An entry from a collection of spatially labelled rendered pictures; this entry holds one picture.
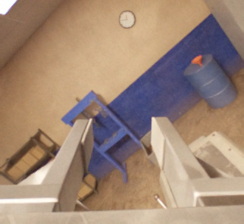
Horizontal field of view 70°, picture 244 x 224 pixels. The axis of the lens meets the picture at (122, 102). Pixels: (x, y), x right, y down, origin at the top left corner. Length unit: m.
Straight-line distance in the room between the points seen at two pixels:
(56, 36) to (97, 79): 1.16
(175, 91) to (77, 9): 2.58
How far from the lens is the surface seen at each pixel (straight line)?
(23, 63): 4.18
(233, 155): 1.04
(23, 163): 4.64
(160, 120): 0.15
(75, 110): 3.48
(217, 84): 3.49
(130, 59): 3.72
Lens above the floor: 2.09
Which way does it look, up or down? 14 degrees down
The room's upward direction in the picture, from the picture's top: 44 degrees counter-clockwise
